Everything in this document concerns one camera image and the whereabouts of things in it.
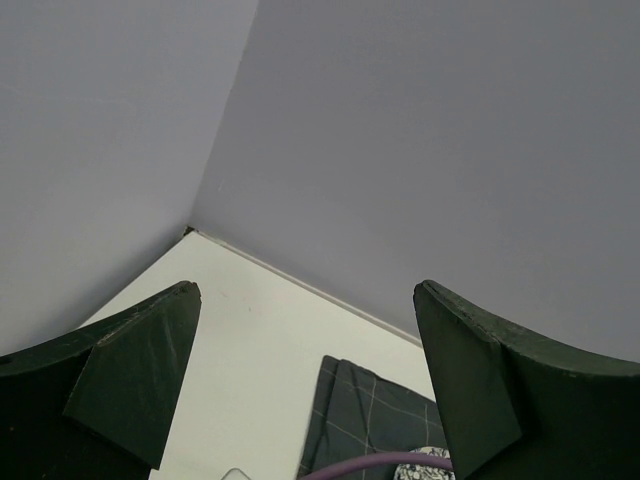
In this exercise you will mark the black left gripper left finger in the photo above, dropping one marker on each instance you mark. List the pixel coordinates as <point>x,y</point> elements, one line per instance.
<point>98,402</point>

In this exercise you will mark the dark grey checked cloth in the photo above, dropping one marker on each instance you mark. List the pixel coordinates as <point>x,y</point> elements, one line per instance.
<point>355,412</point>

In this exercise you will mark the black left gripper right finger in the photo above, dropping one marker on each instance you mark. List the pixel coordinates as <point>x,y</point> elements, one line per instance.
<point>515,404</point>

